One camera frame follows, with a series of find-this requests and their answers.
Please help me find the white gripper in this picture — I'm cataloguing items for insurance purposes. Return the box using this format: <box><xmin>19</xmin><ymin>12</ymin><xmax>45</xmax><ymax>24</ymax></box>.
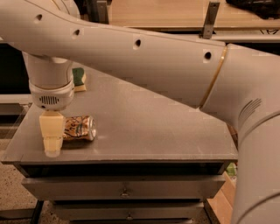
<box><xmin>29</xmin><ymin>80</ymin><xmax>74</xmax><ymax>158</ymax></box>

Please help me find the crushed orange soda can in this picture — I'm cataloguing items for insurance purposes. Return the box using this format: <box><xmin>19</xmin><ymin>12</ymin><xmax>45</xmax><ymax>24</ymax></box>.
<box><xmin>63</xmin><ymin>115</ymin><xmax>96</xmax><ymax>141</ymax></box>

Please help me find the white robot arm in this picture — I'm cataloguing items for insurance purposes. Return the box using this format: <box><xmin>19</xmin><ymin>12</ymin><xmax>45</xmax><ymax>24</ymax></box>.
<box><xmin>0</xmin><ymin>0</ymin><xmax>280</xmax><ymax>224</ymax></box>

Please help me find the green and yellow sponge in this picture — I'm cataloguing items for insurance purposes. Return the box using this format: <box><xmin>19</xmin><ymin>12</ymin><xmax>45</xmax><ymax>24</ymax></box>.
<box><xmin>72</xmin><ymin>67</ymin><xmax>87</xmax><ymax>92</ymax></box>

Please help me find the upper grey drawer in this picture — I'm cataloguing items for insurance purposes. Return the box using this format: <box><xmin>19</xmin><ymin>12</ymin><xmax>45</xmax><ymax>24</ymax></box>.
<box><xmin>22</xmin><ymin>175</ymin><xmax>225</xmax><ymax>200</ymax></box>

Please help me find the grey drawer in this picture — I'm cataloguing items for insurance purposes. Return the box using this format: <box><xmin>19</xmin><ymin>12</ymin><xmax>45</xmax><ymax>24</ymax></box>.
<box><xmin>52</xmin><ymin>202</ymin><xmax>204</xmax><ymax>221</ymax></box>
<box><xmin>22</xmin><ymin>175</ymin><xmax>225</xmax><ymax>200</ymax></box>

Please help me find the lower grey drawer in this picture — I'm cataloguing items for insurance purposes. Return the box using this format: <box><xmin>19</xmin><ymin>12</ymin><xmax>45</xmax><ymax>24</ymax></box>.
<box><xmin>52</xmin><ymin>202</ymin><xmax>204</xmax><ymax>221</ymax></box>

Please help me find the wooden shelf board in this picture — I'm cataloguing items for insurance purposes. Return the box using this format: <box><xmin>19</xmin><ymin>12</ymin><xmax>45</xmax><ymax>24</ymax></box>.
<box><xmin>108</xmin><ymin>0</ymin><xmax>280</xmax><ymax>31</ymax></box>

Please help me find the cardboard box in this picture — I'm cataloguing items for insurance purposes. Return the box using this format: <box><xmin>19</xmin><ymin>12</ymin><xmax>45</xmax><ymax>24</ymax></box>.
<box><xmin>205</xmin><ymin>162</ymin><xmax>237</xmax><ymax>224</ymax></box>

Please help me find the black bag top right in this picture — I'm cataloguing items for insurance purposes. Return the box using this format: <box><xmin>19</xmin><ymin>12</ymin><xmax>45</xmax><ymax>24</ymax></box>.
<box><xmin>226</xmin><ymin>0</ymin><xmax>280</xmax><ymax>19</ymax></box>

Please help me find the middle metal bracket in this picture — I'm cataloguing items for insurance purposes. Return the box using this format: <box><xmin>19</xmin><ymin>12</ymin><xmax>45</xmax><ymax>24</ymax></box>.
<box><xmin>86</xmin><ymin>0</ymin><xmax>109</xmax><ymax>24</ymax></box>

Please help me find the metal bracket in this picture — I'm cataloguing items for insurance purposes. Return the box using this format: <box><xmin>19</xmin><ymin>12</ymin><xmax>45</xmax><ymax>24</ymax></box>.
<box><xmin>86</xmin><ymin>0</ymin><xmax>109</xmax><ymax>24</ymax></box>
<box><xmin>201</xmin><ymin>0</ymin><xmax>220</xmax><ymax>39</ymax></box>

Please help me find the right metal bracket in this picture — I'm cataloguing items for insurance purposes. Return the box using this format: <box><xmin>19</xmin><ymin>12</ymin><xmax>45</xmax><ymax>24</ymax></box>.
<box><xmin>201</xmin><ymin>0</ymin><xmax>220</xmax><ymax>39</ymax></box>

